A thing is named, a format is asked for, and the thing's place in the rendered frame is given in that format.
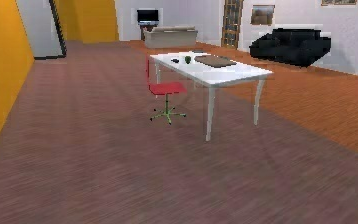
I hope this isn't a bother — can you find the red swivel chair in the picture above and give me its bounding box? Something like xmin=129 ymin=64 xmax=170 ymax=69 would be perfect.
xmin=145 ymin=55 xmax=189 ymax=126

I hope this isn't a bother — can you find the black sofa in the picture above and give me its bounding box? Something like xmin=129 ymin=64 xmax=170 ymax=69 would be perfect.
xmin=248 ymin=27 xmax=333 ymax=68

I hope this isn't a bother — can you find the brown glazed room door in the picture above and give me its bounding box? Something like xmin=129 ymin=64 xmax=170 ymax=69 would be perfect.
xmin=221 ymin=0 xmax=245 ymax=50

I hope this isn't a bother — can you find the white table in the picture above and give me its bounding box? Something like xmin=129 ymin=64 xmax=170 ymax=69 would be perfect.
xmin=149 ymin=50 xmax=275 ymax=143

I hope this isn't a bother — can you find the black television set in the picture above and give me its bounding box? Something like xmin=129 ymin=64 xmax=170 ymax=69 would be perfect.
xmin=136 ymin=8 xmax=161 ymax=26

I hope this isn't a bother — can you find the wide framed picture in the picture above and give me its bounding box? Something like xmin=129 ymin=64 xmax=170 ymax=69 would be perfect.
xmin=320 ymin=0 xmax=358 ymax=7

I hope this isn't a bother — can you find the brown framed picture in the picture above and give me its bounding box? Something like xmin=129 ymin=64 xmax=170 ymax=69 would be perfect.
xmin=250 ymin=4 xmax=276 ymax=27

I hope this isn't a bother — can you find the brown chopping board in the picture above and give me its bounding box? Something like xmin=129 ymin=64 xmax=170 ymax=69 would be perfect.
xmin=193 ymin=54 xmax=238 ymax=69

